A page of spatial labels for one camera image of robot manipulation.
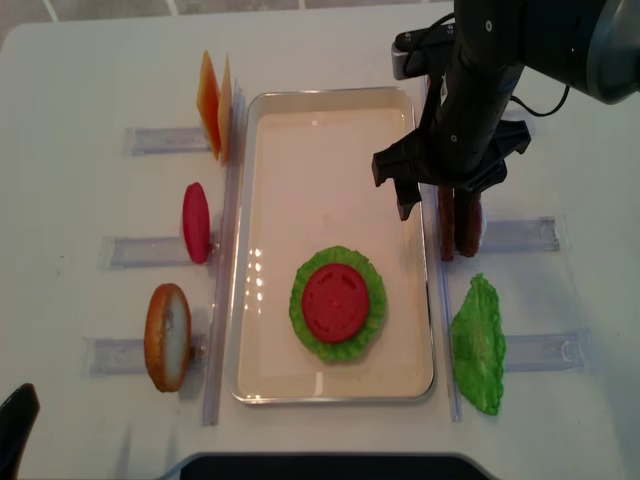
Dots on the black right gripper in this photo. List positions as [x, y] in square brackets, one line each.
[462, 140]

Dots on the red tomato slice standing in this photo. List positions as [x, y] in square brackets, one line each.
[196, 223]

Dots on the yellow cheese slice front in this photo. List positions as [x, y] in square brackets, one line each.
[224, 112]

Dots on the clear bread holder strip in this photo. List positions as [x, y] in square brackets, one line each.
[113, 357]

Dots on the clear right long rail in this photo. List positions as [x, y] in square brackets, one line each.
[441, 275]

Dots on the clear cheese holder strip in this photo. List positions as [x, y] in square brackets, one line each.
[155, 141]

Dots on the white rectangular tray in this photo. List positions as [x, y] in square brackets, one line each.
[308, 185]

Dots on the brown meat patty front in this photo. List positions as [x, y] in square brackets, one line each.
[447, 222]

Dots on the green lettuce leaf standing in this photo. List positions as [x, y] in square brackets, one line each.
[479, 347]

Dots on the brown meat patty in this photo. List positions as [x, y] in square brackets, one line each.
[469, 230]
[447, 222]

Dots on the orange cheese slice rear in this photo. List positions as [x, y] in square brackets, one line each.
[207, 102]

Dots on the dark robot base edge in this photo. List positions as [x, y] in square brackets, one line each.
[330, 466]

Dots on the white patty stand clip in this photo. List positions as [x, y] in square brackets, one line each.
[483, 225]

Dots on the green lettuce leaf on bun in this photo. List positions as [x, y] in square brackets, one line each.
[354, 348]

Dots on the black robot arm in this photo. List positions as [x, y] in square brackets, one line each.
[590, 46]

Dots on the clear lettuce holder strip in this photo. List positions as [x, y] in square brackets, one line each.
[549, 352]

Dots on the clear tomato holder strip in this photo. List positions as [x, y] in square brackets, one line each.
[151, 252]

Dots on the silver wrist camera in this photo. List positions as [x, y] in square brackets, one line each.
[408, 60]

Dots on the brown meat patty rear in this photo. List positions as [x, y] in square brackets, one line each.
[469, 230]

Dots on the clear patty holder strip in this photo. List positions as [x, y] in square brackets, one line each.
[542, 234]

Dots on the red tomato slice on stack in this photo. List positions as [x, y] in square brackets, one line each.
[335, 303]

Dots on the bread slice with white face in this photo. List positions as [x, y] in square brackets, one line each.
[167, 338]

